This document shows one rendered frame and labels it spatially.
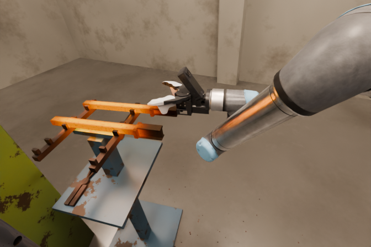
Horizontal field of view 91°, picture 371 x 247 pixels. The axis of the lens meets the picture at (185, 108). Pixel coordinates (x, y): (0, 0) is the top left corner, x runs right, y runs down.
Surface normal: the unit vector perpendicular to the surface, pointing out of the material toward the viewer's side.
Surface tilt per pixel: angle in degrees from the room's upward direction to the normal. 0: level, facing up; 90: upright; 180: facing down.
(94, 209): 0
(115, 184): 0
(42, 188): 90
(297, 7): 90
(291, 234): 0
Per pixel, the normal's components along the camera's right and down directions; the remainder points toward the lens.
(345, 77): -0.29, 0.39
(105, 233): -0.07, -0.81
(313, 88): -0.54, 0.40
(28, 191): 0.99, 0.00
